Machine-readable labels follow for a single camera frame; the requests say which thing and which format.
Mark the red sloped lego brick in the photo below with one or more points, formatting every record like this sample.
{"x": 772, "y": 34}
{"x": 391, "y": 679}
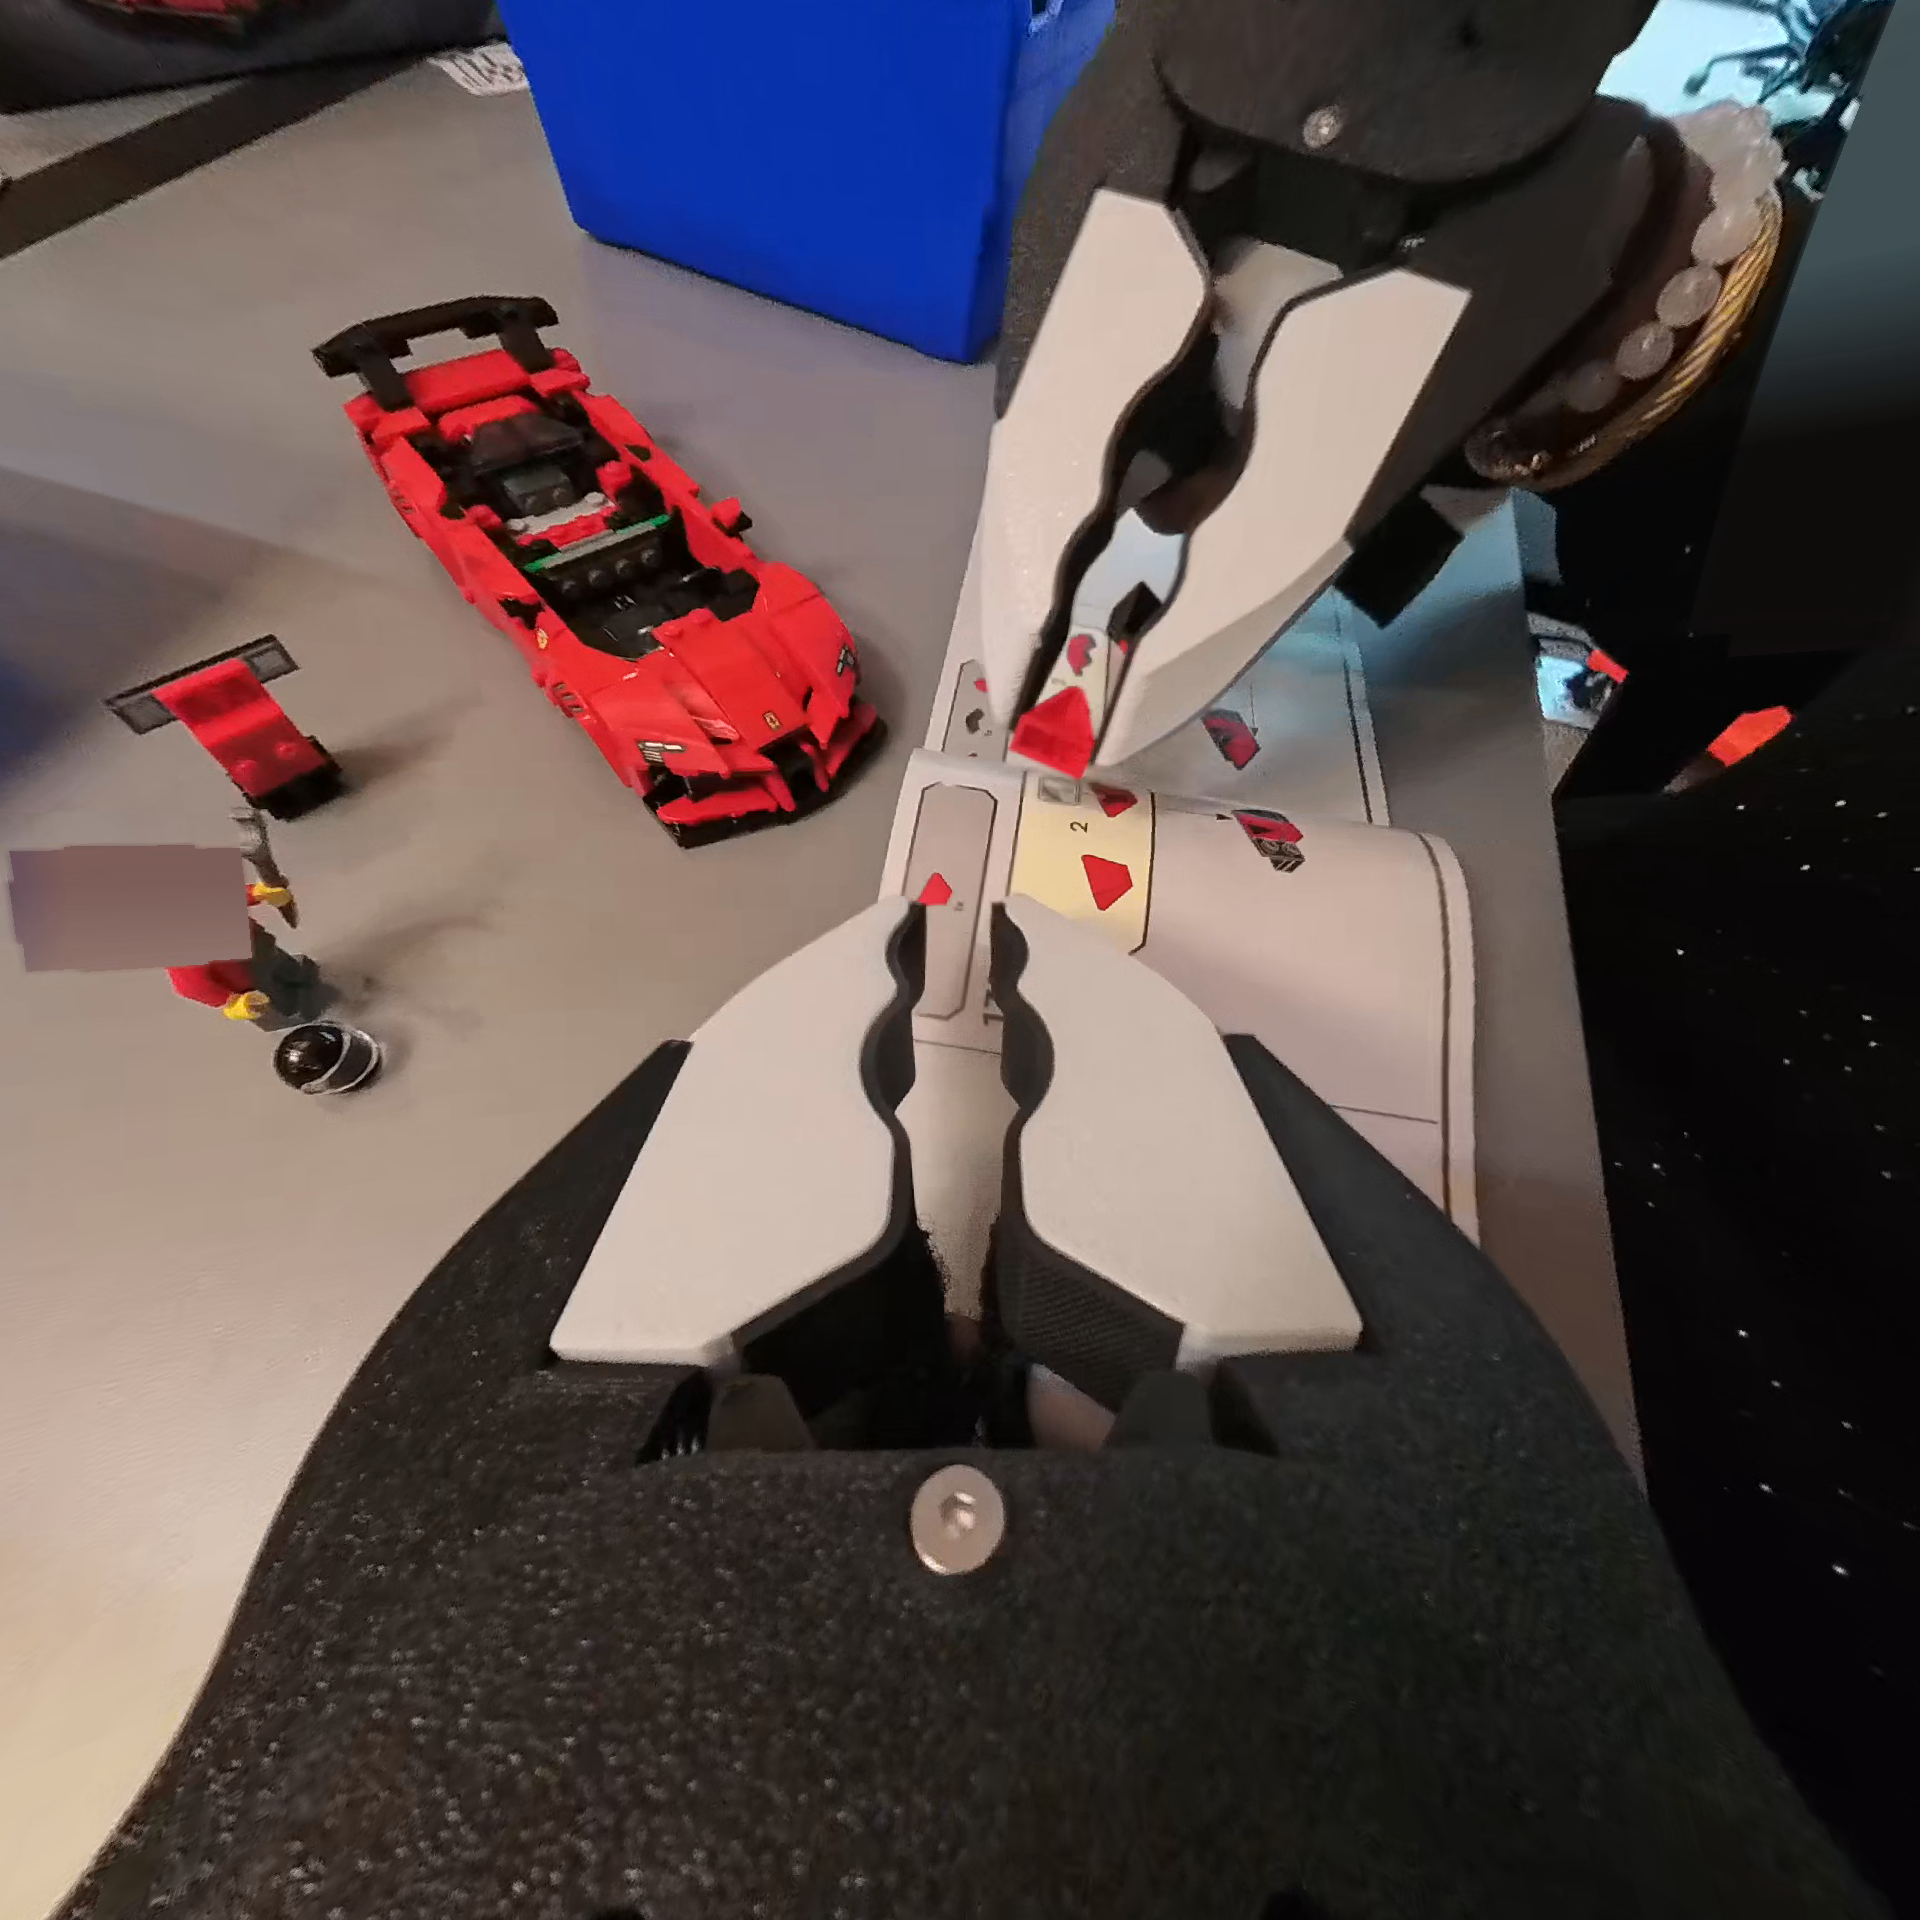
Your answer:
{"x": 1049, "y": 734}

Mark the printed paper tag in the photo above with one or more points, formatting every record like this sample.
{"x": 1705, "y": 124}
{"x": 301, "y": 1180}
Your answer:
{"x": 482, "y": 70}

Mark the black lego set box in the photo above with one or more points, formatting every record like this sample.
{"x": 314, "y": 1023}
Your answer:
{"x": 225, "y": 44}

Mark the red lego spoiler assembly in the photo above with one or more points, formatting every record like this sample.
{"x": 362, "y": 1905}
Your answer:
{"x": 240, "y": 728}

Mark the black lego helmet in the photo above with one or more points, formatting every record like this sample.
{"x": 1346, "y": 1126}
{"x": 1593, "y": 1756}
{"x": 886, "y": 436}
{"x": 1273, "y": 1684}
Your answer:
{"x": 324, "y": 1058}

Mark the lego driver minifigure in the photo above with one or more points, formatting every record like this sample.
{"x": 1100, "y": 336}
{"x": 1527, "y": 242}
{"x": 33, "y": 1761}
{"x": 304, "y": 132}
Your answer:
{"x": 254, "y": 968}

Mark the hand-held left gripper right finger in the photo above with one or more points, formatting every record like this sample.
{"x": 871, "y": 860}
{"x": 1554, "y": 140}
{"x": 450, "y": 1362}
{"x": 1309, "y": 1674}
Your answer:
{"x": 1156, "y": 1170}

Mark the black speckled sweater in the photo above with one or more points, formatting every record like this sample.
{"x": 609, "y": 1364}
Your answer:
{"x": 1770, "y": 1276}

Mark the blue plastic bin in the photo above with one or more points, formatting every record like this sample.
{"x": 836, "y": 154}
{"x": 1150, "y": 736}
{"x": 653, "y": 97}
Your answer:
{"x": 780, "y": 148}

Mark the red lego sports car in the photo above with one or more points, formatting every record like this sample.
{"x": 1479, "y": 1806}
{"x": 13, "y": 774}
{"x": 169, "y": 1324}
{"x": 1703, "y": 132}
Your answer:
{"x": 645, "y": 600}

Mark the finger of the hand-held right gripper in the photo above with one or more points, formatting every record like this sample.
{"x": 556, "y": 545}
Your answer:
{"x": 1058, "y": 434}
{"x": 1319, "y": 450}

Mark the lego instruction booklet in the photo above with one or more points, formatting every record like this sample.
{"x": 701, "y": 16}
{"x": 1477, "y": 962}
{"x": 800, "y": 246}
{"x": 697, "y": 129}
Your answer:
{"x": 1319, "y": 931}

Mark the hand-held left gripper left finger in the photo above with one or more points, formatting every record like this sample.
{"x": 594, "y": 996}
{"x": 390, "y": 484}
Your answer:
{"x": 750, "y": 1140}

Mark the person's right hand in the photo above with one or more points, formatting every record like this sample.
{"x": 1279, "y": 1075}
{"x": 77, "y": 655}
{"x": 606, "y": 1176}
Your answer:
{"x": 1598, "y": 270}

